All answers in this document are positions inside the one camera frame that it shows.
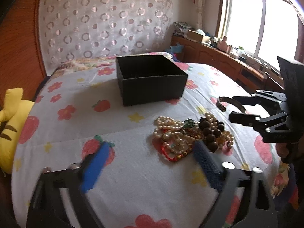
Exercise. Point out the white bottle green cap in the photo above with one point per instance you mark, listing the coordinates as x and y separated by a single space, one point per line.
240 52

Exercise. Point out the pink thermos jug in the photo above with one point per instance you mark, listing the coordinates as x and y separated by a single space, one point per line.
223 43

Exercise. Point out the yellow plush toy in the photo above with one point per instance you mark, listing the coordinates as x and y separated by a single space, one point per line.
11 133

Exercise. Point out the black cardboard box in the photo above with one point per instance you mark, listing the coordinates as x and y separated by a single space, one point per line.
152 87

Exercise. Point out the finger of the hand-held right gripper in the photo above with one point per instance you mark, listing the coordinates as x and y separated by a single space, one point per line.
244 118
247 99

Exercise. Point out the strawberry flower printed blanket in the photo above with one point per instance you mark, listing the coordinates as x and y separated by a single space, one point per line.
133 175

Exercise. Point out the open cardboard box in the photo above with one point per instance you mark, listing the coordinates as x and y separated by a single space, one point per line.
195 36

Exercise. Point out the stack of folded cloth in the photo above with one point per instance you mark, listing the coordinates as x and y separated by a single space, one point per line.
181 28

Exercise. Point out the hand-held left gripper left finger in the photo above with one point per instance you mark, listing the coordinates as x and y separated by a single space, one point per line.
95 165

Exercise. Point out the floral quilt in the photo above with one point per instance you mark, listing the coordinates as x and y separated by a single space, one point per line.
90 61

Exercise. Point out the wooden sideboard cabinet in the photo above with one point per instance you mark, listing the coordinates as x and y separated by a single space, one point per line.
213 57

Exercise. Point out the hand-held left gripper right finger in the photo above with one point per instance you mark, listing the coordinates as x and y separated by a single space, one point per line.
206 166

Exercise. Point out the circle pattern wall curtain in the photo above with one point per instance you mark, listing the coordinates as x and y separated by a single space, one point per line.
106 23

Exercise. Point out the green brooch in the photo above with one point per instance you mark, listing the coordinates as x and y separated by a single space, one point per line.
189 123

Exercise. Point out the wooden wardrobe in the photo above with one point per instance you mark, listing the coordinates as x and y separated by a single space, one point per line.
21 40

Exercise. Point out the window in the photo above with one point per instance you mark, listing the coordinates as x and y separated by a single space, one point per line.
266 23

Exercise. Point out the person's right hand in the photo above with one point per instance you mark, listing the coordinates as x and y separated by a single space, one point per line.
282 150

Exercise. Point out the sheer window curtain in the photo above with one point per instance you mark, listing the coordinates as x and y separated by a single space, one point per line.
201 4

